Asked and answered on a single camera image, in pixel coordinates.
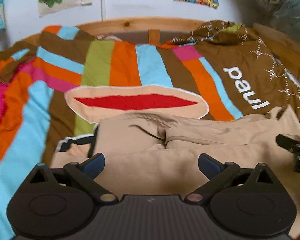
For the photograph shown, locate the white wall pipe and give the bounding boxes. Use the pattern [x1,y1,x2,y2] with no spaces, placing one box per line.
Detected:
[99,0,107,21]

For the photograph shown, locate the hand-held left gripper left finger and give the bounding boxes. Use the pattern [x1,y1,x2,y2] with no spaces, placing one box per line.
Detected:
[27,153,119,204]

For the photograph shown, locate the brown cloth with white pattern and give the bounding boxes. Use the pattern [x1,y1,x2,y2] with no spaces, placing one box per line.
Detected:
[165,19,300,117]

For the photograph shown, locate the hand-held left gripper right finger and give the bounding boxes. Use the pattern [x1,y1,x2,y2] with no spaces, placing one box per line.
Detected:
[186,153,278,204]

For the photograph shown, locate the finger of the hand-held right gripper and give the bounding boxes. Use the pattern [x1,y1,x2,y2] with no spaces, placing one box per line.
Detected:
[276,134,300,173]

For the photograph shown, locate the grey patterned cloth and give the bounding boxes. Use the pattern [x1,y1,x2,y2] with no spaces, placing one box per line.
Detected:
[249,0,300,42]

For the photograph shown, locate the colourful striped blanket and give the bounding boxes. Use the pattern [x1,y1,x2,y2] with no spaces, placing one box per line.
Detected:
[0,25,272,240]

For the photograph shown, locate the beige pants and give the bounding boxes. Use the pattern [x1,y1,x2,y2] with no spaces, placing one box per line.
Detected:
[50,105,300,240]

